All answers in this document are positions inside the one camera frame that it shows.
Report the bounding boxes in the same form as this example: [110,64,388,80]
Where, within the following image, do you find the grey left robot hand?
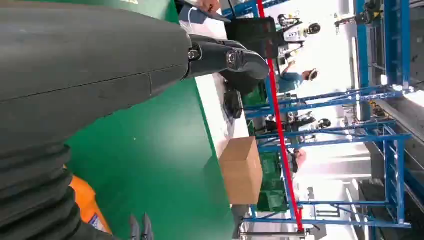
[0,0,271,240]

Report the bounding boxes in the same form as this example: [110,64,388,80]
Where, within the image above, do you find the green table mat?
[33,0,237,240]

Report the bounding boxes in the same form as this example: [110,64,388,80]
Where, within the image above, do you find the tablet with blue cover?
[178,0,232,25]

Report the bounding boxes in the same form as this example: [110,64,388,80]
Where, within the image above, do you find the person's left hand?
[197,0,222,14]

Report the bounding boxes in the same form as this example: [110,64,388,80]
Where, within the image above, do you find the white table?
[178,9,251,160]

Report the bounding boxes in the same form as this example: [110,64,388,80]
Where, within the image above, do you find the orange drink bottle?
[63,165,114,235]

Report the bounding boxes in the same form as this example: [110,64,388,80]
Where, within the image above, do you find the black device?
[221,71,264,121]

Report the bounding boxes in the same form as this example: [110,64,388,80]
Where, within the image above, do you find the blue steel rack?
[241,119,413,230]
[244,84,404,119]
[221,0,293,20]
[353,0,412,91]

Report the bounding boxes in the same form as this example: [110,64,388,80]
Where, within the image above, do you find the black bag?
[225,16,280,60]

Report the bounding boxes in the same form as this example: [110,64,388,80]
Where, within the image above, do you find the green plastic crate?
[243,82,269,108]
[256,150,290,214]

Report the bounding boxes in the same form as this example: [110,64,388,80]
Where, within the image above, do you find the brown cardboard box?
[219,136,264,206]

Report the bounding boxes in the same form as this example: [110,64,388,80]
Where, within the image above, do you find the red barrier pole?
[256,0,306,233]

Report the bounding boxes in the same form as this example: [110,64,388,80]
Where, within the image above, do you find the white humanoid robot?
[276,13,323,58]

